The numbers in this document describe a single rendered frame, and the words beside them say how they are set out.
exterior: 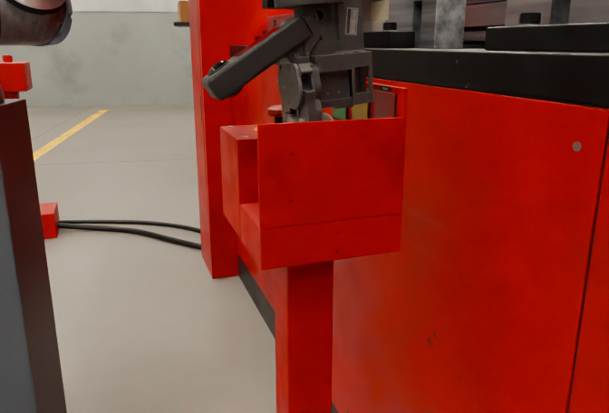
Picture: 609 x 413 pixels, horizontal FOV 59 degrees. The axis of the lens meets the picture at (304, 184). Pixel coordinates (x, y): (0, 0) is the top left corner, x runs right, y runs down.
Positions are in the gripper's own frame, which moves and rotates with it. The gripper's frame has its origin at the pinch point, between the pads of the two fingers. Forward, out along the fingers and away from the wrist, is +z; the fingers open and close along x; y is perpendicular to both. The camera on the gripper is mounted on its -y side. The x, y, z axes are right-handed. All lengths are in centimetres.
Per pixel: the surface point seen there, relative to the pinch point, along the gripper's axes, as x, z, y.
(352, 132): -4.9, -6.1, 3.9
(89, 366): 93, 70, -38
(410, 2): 37, -19, 35
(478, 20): 52, -15, 61
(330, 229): -4.8, 3.8, 0.8
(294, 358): 2.2, 22.7, -2.4
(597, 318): -20.2, 11.7, 21.1
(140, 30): 767, -31, 27
